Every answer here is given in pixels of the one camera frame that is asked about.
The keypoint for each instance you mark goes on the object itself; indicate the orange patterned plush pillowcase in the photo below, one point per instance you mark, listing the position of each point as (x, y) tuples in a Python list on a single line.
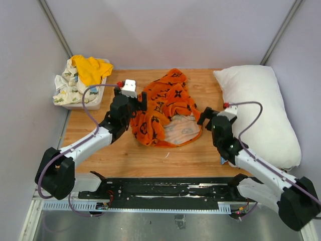
[(171, 117)]

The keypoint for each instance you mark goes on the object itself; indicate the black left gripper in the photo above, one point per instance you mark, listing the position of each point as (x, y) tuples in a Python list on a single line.
[(140, 106)]

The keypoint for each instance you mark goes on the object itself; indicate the yellow cloth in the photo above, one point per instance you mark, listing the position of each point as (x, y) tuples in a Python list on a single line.
[(91, 71)]

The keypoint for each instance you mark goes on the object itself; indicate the aluminium frame post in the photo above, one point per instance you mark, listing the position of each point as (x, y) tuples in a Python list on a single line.
[(51, 19), (297, 4)]

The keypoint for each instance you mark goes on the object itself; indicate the white printed cloth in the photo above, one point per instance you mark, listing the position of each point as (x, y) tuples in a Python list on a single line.
[(69, 87)]

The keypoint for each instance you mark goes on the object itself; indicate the white pillow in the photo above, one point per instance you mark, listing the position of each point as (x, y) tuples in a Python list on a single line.
[(262, 122)]

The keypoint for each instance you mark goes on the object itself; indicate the blue pillow care tag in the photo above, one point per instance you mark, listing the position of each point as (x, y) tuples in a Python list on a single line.
[(223, 161)]

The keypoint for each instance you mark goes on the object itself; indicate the white plastic basket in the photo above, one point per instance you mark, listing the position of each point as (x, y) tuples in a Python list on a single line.
[(92, 99)]

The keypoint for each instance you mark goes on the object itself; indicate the right aluminium frame post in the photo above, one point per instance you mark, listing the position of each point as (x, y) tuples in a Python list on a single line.
[(297, 4)]

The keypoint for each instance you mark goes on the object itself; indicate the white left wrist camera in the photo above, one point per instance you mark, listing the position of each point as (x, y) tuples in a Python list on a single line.
[(129, 88)]

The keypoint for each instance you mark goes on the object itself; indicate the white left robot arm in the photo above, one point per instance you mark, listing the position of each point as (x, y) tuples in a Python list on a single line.
[(56, 176)]

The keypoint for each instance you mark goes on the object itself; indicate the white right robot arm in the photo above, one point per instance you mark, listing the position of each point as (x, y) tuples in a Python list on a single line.
[(294, 200)]

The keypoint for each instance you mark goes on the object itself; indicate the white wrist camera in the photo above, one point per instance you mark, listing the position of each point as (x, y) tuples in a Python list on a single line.
[(230, 112), (129, 88)]

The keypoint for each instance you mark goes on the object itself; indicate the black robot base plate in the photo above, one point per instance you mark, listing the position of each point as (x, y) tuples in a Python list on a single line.
[(168, 194)]

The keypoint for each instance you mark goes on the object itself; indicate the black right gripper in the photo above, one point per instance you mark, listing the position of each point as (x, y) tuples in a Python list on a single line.
[(208, 113)]

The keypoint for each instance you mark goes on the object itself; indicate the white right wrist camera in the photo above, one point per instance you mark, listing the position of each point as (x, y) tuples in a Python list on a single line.
[(230, 112)]

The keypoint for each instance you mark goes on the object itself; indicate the left aluminium frame post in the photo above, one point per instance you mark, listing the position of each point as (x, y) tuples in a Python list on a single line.
[(51, 19)]

